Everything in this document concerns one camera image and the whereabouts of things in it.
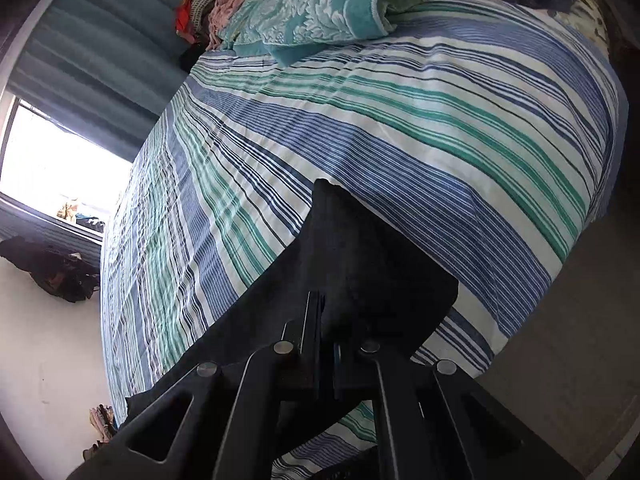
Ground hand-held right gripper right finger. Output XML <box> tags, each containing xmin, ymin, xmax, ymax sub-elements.
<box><xmin>333</xmin><ymin>339</ymin><xmax>586</xmax><ymax>480</ymax></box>

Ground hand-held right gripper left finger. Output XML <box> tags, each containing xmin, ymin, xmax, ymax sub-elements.
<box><xmin>67</xmin><ymin>291</ymin><xmax>326</xmax><ymax>480</ymax></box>

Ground black pants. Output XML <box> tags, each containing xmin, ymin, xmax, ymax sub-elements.
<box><xmin>125</xmin><ymin>178</ymin><xmax>460</xmax><ymax>458</ymax></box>

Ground striped bed sheet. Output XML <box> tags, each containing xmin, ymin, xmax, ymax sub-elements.
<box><xmin>100</xmin><ymin>0</ymin><xmax>630</xmax><ymax>480</ymax></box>

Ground beige shoes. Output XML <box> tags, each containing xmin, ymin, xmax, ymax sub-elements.
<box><xmin>82</xmin><ymin>402</ymin><xmax>118</xmax><ymax>461</ymax></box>

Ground clutter on window sill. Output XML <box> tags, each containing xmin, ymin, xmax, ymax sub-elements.
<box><xmin>55</xmin><ymin>200</ymin><xmax>108</xmax><ymax>231</ymax></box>

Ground dark hanging jacket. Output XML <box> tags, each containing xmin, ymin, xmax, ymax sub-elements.
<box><xmin>0</xmin><ymin>235</ymin><xmax>101</xmax><ymax>303</ymax></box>

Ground window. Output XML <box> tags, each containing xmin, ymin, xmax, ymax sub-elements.
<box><xmin>0</xmin><ymin>100</ymin><xmax>133</xmax><ymax>233</ymax></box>

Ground teal patterned blanket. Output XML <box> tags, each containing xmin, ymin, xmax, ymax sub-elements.
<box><xmin>217</xmin><ymin>0</ymin><xmax>448</xmax><ymax>66</ymax></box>

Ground pink cloth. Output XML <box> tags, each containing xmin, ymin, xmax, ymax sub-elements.
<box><xmin>207</xmin><ymin>0</ymin><xmax>251</xmax><ymax>51</ymax></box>

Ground red cloth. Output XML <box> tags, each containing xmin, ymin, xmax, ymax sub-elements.
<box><xmin>174</xmin><ymin>0</ymin><xmax>223</xmax><ymax>43</ymax></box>

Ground blue-grey curtain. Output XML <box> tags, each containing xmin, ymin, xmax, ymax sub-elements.
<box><xmin>10</xmin><ymin>0</ymin><xmax>201</xmax><ymax>161</ymax></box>

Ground grey ribbed wall panel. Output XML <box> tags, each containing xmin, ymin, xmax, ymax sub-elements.
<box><xmin>0</xmin><ymin>195</ymin><xmax>103</xmax><ymax>266</ymax></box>

